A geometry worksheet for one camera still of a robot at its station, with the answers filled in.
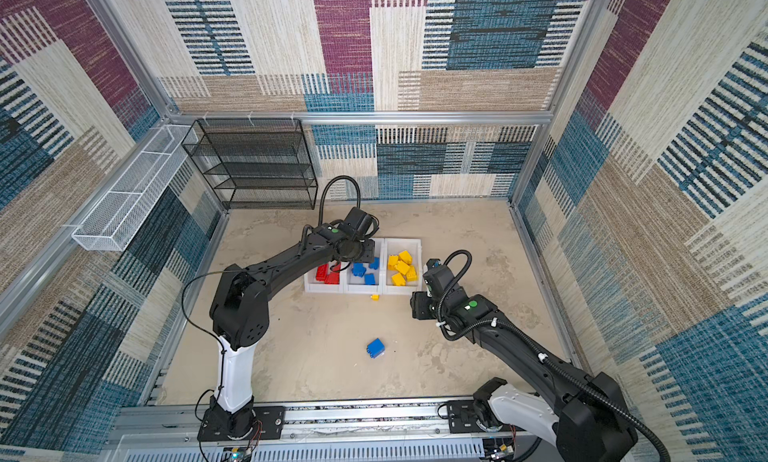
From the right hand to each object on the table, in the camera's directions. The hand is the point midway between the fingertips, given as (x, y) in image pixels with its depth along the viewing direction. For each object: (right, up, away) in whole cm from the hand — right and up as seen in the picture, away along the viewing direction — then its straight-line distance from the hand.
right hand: (422, 306), depth 82 cm
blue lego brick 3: (-15, +5, +14) cm, 21 cm away
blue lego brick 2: (-19, +8, +16) cm, 26 cm away
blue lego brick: (-13, -12, +2) cm, 18 cm away
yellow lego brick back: (-5, +9, +14) cm, 17 cm away
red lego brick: (-27, +5, +15) cm, 31 cm away
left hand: (-15, +15, +11) cm, 24 cm away
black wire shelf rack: (-57, +45, +27) cm, 78 cm away
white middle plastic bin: (-20, +3, +14) cm, 24 cm away
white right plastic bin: (-7, +15, +20) cm, 26 cm away
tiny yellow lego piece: (-13, 0, +12) cm, 18 cm away
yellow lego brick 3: (-6, +4, +14) cm, 16 cm away
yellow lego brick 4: (-1, +6, +15) cm, 16 cm away
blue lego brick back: (-13, +9, +18) cm, 25 cm away
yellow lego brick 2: (-3, +12, +20) cm, 23 cm away
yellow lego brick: (-8, +10, +17) cm, 22 cm away
